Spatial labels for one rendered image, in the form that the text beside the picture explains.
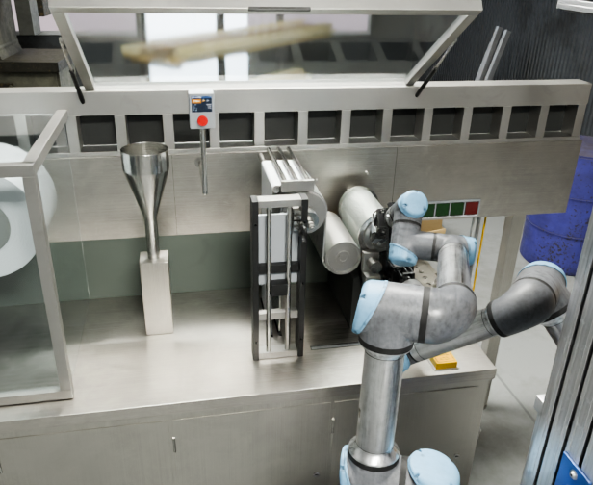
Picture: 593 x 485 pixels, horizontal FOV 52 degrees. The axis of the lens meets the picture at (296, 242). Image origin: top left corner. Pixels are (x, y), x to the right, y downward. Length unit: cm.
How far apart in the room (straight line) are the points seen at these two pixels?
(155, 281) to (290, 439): 66
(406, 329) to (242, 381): 77
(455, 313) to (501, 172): 128
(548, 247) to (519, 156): 231
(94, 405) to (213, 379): 34
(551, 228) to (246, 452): 320
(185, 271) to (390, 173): 84
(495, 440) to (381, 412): 185
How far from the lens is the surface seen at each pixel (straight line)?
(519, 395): 347
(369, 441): 140
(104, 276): 231
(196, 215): 219
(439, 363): 198
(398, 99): 221
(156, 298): 204
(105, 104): 208
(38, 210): 161
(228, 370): 192
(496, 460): 307
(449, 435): 220
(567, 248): 470
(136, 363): 199
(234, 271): 231
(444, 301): 124
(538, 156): 252
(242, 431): 195
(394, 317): 123
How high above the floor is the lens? 207
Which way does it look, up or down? 26 degrees down
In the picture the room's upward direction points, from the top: 1 degrees clockwise
